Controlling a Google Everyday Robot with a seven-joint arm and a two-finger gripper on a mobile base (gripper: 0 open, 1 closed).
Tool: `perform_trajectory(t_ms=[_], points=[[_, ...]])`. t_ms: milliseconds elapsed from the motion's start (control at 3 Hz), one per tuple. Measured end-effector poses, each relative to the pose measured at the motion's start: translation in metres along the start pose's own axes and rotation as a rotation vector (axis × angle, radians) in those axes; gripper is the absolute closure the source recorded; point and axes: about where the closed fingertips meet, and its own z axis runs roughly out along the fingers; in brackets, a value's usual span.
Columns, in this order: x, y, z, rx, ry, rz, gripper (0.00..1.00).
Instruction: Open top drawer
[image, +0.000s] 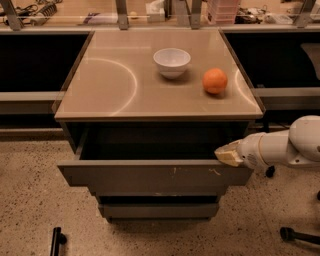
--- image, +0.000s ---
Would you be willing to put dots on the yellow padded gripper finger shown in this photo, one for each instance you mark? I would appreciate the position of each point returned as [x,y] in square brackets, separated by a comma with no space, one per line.
[229,155]

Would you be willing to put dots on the grey top drawer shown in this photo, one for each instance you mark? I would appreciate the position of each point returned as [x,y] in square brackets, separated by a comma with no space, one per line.
[115,164]

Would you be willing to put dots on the grey drawer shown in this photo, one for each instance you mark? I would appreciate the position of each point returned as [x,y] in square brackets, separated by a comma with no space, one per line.
[162,211]
[115,164]

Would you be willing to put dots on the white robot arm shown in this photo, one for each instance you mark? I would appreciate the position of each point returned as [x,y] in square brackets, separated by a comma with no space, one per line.
[296,147]

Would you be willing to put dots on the grey drawer cabinet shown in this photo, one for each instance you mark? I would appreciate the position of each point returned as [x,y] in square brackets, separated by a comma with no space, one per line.
[116,85]

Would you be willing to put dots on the grey bottom drawer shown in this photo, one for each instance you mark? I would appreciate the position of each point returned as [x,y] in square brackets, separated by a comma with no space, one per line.
[162,211]

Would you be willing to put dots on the black chair leg with caster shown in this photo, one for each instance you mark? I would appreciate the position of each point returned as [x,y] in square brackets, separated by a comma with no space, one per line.
[270,172]

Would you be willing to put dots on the orange fruit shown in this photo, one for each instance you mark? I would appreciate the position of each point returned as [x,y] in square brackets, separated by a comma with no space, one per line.
[214,81]

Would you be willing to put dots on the black caster leg lower right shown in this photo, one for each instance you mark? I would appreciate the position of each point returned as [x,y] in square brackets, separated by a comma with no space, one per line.
[288,234]

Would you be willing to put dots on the white bowl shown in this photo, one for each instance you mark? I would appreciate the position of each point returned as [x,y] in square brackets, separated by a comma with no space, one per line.
[171,62]

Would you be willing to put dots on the pink stacked trays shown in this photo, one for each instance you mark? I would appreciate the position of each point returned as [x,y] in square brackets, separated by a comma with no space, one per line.
[221,11]

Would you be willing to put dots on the white tissue box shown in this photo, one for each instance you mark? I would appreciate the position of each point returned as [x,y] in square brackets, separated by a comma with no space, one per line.
[155,11]

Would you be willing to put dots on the black caster leg lower left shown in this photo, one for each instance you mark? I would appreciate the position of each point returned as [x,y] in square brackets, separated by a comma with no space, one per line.
[58,239]

